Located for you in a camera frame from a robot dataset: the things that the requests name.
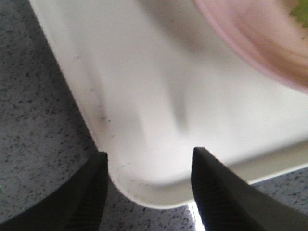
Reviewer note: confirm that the cream bear serving tray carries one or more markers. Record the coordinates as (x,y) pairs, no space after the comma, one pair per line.
(152,81)

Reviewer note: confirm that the green lettuce leaf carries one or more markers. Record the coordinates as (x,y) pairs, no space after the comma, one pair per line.
(300,13)

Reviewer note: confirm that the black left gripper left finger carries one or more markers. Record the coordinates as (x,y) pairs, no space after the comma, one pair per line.
(77,205)

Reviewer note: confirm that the pink round plate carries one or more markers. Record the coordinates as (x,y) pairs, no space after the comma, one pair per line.
(263,33)

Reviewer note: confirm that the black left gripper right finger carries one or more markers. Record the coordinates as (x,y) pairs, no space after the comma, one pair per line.
(227,203)

